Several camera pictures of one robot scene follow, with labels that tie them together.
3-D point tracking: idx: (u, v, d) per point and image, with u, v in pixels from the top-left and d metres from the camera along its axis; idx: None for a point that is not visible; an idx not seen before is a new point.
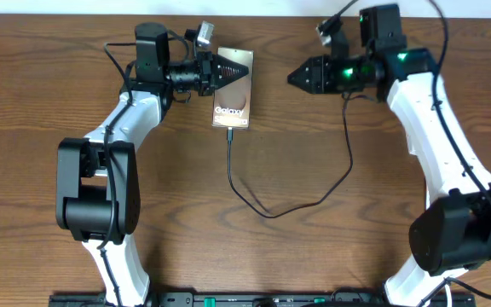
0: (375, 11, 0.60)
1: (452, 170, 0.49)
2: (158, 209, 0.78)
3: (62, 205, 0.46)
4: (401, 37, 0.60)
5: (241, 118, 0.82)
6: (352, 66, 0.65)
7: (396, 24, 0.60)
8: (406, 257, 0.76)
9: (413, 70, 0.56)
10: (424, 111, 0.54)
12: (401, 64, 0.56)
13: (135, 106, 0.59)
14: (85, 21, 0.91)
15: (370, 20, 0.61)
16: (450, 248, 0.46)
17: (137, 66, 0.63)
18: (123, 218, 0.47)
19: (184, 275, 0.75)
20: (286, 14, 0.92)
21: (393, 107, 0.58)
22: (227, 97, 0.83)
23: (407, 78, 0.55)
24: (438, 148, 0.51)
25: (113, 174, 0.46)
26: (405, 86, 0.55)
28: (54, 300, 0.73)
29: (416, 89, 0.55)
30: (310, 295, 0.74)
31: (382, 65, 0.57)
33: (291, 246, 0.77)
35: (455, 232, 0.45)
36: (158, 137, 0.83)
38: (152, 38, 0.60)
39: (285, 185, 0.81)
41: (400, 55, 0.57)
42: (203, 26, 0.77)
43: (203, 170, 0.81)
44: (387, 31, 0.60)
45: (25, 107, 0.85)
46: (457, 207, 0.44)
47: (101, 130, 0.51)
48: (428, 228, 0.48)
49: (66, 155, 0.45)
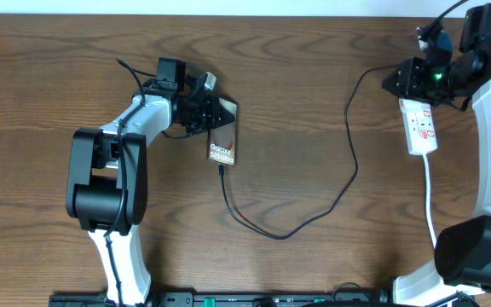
0: (490, 6, 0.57)
1: None
2: (158, 209, 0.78)
3: (73, 192, 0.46)
4: None
5: (229, 156, 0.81)
6: (441, 73, 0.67)
7: None
8: (405, 257, 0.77)
9: None
10: None
12: None
13: (147, 107, 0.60)
14: (85, 21, 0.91)
15: (481, 14, 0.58)
16: (476, 263, 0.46)
17: (156, 80, 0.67)
18: (132, 209, 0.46)
19: (184, 275, 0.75)
20: (286, 14, 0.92)
21: (475, 106, 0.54)
22: (220, 136, 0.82)
23: None
24: None
25: (124, 163, 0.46)
26: None
28: (54, 300, 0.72)
29: None
30: (310, 295, 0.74)
31: (481, 56, 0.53)
33: (291, 246, 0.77)
35: (488, 250, 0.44)
36: (158, 138, 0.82)
38: (174, 60, 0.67)
39: (285, 185, 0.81)
41: None
42: (207, 75, 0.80)
43: (204, 170, 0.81)
44: None
45: (25, 107, 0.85)
46: None
47: (114, 124, 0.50)
48: (462, 240, 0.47)
49: (81, 145, 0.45)
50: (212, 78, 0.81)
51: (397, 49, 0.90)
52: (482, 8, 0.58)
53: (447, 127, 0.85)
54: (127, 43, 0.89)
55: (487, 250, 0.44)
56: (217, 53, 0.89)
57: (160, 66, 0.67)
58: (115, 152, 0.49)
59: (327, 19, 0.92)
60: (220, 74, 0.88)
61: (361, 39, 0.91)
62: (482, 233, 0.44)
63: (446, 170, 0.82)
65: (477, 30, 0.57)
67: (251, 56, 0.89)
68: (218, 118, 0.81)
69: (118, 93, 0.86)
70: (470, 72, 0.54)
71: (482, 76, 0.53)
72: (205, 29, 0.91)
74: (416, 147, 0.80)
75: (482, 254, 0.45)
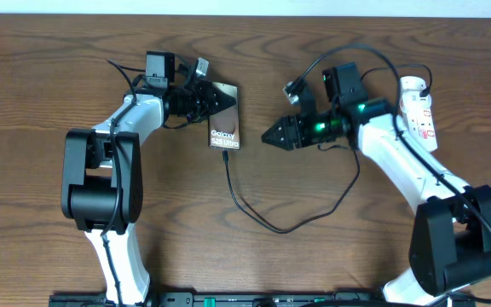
0: (337, 69, 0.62)
1: (424, 182, 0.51)
2: (158, 209, 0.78)
3: (67, 194, 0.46)
4: (361, 89, 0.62)
5: (233, 141, 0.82)
6: (323, 122, 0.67)
7: (355, 79, 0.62)
8: (405, 257, 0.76)
9: (374, 114, 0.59)
10: (389, 142, 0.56)
12: (366, 113, 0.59)
13: (139, 106, 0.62)
14: (84, 21, 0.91)
15: (332, 78, 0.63)
16: (445, 257, 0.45)
17: (145, 77, 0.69)
18: (127, 207, 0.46)
19: (184, 275, 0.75)
20: (285, 14, 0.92)
21: (368, 148, 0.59)
22: (221, 121, 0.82)
23: (370, 121, 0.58)
24: (409, 170, 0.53)
25: (119, 162, 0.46)
26: (367, 129, 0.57)
28: (54, 300, 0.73)
29: (376, 130, 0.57)
30: (310, 295, 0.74)
31: (347, 119, 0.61)
33: (291, 246, 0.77)
35: (445, 236, 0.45)
36: (156, 138, 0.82)
38: (161, 53, 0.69)
39: (285, 185, 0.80)
41: (359, 107, 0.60)
42: (199, 61, 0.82)
43: (203, 170, 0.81)
44: (350, 84, 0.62)
45: (25, 107, 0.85)
46: (439, 213, 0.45)
47: (107, 124, 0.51)
48: (420, 242, 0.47)
49: (73, 145, 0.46)
50: (205, 65, 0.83)
51: (397, 48, 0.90)
52: (331, 71, 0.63)
53: (447, 127, 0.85)
54: (127, 43, 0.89)
55: (442, 237, 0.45)
56: (217, 53, 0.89)
57: (147, 62, 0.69)
58: (109, 151, 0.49)
59: (328, 19, 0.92)
60: (219, 74, 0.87)
61: (361, 38, 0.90)
62: (429, 223, 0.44)
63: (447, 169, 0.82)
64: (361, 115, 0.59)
65: (335, 90, 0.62)
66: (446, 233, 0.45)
67: (250, 56, 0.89)
68: (215, 102, 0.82)
69: (118, 93, 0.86)
70: (343, 132, 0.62)
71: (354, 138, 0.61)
72: (205, 28, 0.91)
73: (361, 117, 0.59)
74: None
75: (442, 245, 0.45)
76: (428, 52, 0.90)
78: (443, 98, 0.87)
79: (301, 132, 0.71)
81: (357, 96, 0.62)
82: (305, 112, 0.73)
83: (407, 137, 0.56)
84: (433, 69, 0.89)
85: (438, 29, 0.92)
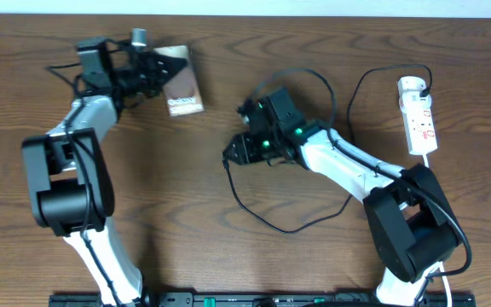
0: (271, 98, 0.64)
1: (365, 177, 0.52)
2: (157, 209, 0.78)
3: (37, 201, 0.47)
4: (296, 112, 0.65)
5: (195, 103, 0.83)
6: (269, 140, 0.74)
7: (289, 102, 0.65)
8: None
9: (309, 133, 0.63)
10: (323, 154, 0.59)
12: (303, 133, 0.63)
13: (89, 105, 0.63)
14: (85, 21, 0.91)
15: (268, 107, 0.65)
16: (405, 243, 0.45)
17: (84, 76, 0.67)
18: (101, 201, 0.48)
19: (183, 275, 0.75)
20: (286, 14, 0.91)
21: (317, 167, 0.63)
22: (175, 89, 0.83)
23: (308, 140, 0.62)
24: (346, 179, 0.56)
25: (82, 157, 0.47)
26: (309, 149, 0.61)
28: (54, 300, 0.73)
29: (313, 150, 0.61)
30: (309, 295, 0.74)
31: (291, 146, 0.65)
33: (291, 246, 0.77)
35: (397, 223, 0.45)
36: (138, 133, 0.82)
38: (91, 47, 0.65)
39: (285, 185, 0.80)
41: (297, 130, 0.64)
42: (134, 32, 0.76)
43: (202, 170, 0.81)
44: (285, 109, 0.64)
45: (25, 107, 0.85)
46: (384, 199, 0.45)
47: (60, 126, 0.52)
48: (379, 235, 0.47)
49: (31, 153, 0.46)
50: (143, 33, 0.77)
51: (398, 48, 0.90)
52: (265, 100, 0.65)
53: (447, 127, 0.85)
54: None
55: (395, 224, 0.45)
56: (217, 53, 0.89)
57: (82, 61, 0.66)
58: (69, 153, 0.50)
59: (328, 19, 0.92)
60: (217, 74, 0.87)
61: (361, 38, 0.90)
62: (377, 214, 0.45)
63: (447, 169, 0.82)
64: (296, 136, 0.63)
65: (273, 116, 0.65)
66: (396, 219, 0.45)
67: (250, 56, 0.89)
68: (163, 70, 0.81)
69: None
70: (291, 157, 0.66)
71: (302, 159, 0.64)
72: (205, 28, 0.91)
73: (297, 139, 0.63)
74: (417, 148, 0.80)
75: (395, 231, 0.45)
76: (429, 52, 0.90)
78: (444, 98, 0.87)
79: (249, 148, 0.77)
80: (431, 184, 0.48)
81: (294, 119, 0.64)
82: (255, 130, 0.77)
83: (343, 143, 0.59)
84: (433, 70, 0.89)
85: (438, 29, 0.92)
